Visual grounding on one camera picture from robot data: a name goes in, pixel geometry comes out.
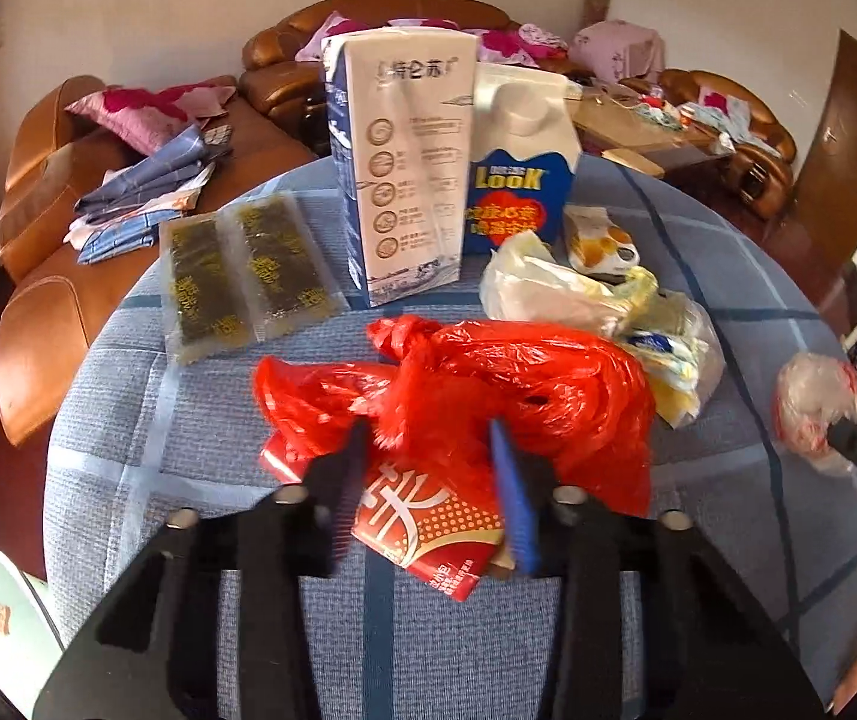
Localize round pink cushion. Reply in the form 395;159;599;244
518;22;572;58

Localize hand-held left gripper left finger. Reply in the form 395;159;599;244
32;420;373;720

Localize blue white gable-top carton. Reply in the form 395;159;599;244
462;64;584;256

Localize red plastic bag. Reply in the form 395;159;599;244
252;315;658;520

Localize wooden coffee table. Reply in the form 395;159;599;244
567;79;736;175

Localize yellow white snack packet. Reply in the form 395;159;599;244
563;204;641;275

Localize folded white blue cloth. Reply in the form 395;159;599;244
64;165;218;265

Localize red paper carton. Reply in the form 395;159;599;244
259;439;509;603

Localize brown leather long sofa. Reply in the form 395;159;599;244
239;0;572;145

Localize blue plaid tablecloth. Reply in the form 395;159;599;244
42;154;857;720

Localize pink cloth-covered chair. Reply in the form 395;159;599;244
569;19;665;87

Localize brown leather armchair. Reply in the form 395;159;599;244
619;69;796;220

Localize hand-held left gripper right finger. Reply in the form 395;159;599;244
488;418;826;720

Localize tall white blue milk carton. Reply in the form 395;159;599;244
321;26;480;308

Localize white yellow plastic bag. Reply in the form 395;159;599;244
480;231;658;332

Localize brown leather chaise sofa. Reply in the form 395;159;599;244
0;75;324;448

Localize pink floral pillow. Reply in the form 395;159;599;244
477;30;538;67
64;82;238;158
297;11;383;61

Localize crumpled blue pink clothes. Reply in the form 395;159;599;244
687;90;756;145

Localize brown wooden door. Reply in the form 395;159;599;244
795;28;857;268

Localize light green cartoon-print bin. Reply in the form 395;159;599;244
0;544;67;718

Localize clear red-print plastic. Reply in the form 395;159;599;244
773;351;857;476

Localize clear bag of scraps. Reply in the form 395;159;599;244
615;289;726;430

